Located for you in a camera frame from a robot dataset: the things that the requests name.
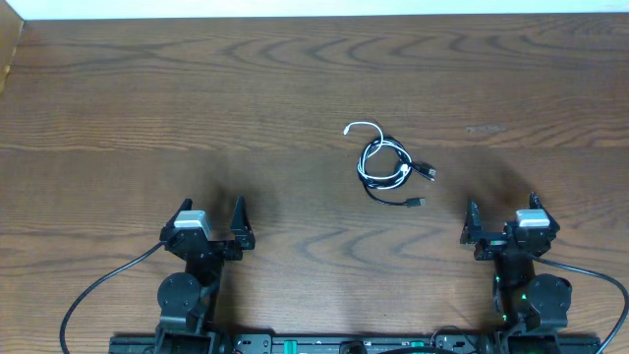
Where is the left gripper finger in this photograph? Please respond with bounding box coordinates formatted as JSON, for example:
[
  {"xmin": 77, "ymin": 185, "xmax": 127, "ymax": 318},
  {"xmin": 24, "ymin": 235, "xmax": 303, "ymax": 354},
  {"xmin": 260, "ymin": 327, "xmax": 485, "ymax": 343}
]
[
  {"xmin": 166, "ymin": 199, "xmax": 193, "ymax": 228},
  {"xmin": 230, "ymin": 197, "xmax": 256, "ymax": 250}
]

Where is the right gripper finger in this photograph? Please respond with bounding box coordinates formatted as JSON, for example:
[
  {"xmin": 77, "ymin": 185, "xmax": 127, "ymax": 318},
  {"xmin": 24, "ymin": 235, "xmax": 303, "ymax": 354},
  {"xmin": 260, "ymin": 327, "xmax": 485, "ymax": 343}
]
[
  {"xmin": 529, "ymin": 192, "xmax": 555, "ymax": 224},
  {"xmin": 460, "ymin": 199, "xmax": 483, "ymax": 244}
]

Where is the white usb cable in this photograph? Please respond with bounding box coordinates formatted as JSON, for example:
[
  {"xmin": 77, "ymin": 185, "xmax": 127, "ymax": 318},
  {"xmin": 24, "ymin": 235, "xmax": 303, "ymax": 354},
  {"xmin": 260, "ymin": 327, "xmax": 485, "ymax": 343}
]
[{"xmin": 343, "ymin": 121, "xmax": 413, "ymax": 191}]

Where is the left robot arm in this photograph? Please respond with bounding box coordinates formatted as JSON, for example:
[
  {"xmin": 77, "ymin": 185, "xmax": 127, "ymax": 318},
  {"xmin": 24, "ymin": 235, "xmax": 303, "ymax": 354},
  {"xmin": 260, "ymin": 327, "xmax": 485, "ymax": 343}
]
[{"xmin": 154, "ymin": 197, "xmax": 256, "ymax": 353}]

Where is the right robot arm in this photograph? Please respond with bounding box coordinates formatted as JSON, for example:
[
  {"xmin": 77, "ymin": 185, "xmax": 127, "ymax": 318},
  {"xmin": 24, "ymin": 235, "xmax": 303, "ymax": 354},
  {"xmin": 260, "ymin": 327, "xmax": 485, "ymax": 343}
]
[{"xmin": 460, "ymin": 194, "xmax": 572, "ymax": 353}]

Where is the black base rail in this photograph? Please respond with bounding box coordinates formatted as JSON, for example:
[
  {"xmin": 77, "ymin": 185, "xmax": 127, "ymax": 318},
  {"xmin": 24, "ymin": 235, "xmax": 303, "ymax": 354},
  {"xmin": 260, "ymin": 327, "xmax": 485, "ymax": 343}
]
[{"xmin": 107, "ymin": 332, "xmax": 603, "ymax": 354}]

